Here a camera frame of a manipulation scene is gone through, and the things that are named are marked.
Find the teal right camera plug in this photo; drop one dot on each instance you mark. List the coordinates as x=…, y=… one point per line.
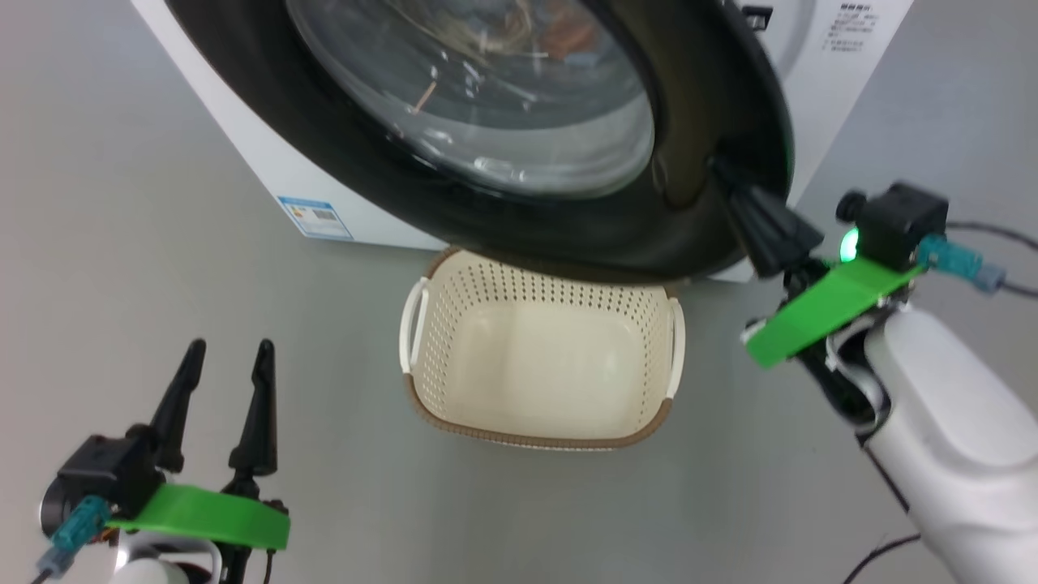
x=957, y=261

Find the white front-load washing machine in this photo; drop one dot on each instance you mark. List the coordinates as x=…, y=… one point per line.
x=843, y=105

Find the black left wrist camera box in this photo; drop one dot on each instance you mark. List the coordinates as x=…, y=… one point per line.
x=109, y=474

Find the black round glass washer door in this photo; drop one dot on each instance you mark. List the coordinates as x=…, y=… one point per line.
x=324, y=138

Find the cream perforated laundry basket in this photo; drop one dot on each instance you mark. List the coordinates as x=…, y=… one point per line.
x=535, y=373

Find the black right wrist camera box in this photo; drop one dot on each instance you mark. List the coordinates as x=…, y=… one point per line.
x=900, y=223

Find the teal camera plug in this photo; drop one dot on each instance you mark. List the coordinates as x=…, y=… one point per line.
x=77, y=527
x=957, y=261

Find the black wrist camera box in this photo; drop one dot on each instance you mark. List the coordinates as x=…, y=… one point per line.
x=109, y=474
x=900, y=223

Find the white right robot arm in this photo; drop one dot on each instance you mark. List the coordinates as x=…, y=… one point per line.
x=957, y=422

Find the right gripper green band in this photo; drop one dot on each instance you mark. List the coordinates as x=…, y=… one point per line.
x=827, y=308

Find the blue energy label sticker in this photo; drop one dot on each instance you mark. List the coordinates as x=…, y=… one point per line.
x=316, y=217

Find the teal left camera plug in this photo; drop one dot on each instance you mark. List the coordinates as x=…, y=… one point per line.
x=77, y=527

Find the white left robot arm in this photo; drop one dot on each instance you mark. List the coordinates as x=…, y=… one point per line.
x=154, y=572

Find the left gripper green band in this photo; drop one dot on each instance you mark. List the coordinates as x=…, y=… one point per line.
x=211, y=519

